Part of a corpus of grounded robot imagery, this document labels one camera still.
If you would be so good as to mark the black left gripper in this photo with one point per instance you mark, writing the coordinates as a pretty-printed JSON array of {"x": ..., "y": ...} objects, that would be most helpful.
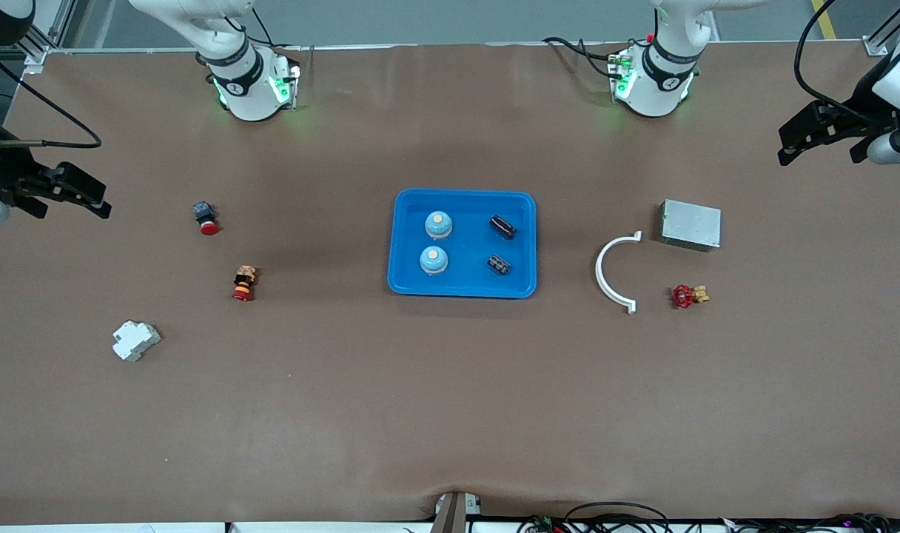
[{"x": 862, "y": 112}]

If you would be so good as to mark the long dark brown capacitor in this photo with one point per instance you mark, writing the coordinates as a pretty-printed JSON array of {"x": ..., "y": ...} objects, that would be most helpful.
[{"x": 503, "y": 226}]

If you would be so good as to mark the short printed dark capacitor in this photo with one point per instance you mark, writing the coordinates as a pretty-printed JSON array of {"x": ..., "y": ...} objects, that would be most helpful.
[{"x": 498, "y": 264}]

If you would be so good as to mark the light blue call bell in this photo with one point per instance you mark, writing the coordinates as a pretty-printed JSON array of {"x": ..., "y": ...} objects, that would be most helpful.
[
  {"x": 434, "y": 260},
  {"x": 438, "y": 225}
]

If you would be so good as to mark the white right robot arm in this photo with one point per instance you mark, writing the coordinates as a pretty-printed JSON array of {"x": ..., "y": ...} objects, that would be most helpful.
[{"x": 250, "y": 81}]

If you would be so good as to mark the red pushbutton with black body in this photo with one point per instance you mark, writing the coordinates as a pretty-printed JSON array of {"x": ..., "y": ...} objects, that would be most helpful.
[{"x": 207, "y": 220}]

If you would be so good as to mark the white circuit breaker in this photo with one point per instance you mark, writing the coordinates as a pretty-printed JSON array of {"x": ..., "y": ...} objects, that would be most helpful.
[{"x": 134, "y": 340}]

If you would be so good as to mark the silver metal power supply box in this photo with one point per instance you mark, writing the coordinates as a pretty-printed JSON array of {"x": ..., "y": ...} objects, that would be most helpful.
[{"x": 690, "y": 224}]

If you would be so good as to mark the red emergency stop yellow collar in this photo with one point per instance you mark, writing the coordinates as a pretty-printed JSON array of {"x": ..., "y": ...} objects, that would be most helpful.
[{"x": 243, "y": 283}]

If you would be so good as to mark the brass valve with red handwheel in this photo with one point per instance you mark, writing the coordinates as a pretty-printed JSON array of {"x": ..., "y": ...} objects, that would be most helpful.
[{"x": 683, "y": 296}]

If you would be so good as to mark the white curved pipe clamp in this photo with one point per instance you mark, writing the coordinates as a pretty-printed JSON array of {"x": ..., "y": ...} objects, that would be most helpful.
[{"x": 599, "y": 270}]

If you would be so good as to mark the brown table mat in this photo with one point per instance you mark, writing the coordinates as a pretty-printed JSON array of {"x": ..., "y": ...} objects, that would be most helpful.
[{"x": 346, "y": 407}]

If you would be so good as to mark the blue plastic tray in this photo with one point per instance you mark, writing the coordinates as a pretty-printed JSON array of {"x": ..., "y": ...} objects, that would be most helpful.
[{"x": 465, "y": 285}]

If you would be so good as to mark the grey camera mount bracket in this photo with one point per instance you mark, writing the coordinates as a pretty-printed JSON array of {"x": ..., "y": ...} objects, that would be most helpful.
[{"x": 456, "y": 512}]

